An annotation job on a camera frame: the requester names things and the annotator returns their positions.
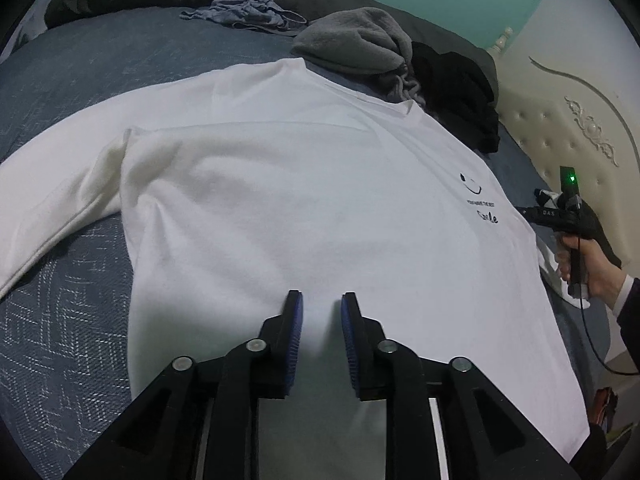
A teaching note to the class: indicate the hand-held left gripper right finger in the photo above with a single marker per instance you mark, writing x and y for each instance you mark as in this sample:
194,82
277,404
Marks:
350,340

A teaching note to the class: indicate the grey sweater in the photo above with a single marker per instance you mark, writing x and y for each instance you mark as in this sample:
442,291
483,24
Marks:
350,37

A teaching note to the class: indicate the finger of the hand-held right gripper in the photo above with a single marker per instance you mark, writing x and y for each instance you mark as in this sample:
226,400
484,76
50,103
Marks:
529,212

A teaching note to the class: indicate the black crumpled garment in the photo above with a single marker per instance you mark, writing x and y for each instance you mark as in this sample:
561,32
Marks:
460,90

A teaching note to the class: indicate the black folded garment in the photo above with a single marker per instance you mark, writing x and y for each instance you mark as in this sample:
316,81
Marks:
607,245

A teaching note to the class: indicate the purple-blue crumpled garment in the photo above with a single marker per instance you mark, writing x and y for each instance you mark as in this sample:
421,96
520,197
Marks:
245,12

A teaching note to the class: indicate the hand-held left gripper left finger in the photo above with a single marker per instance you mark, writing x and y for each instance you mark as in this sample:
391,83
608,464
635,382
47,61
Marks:
295,340

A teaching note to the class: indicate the cream tufted headboard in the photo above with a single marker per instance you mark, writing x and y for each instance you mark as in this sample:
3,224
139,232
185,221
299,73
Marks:
565,110

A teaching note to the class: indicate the cream bed post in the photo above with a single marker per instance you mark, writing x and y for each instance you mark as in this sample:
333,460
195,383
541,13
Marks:
501,40

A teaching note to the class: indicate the person's dark trousers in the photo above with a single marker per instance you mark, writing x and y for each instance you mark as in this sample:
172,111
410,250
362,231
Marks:
590,455

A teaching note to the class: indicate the white long-sleeve shirt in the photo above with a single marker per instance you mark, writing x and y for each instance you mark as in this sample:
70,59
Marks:
300,185

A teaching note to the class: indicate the red dark object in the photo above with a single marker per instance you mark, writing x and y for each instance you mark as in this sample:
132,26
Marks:
602,407

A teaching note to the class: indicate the person's right hand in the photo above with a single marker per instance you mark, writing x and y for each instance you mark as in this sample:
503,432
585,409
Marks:
600,270

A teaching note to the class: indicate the person's right forearm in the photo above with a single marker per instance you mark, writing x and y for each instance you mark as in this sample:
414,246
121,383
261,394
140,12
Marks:
630,305

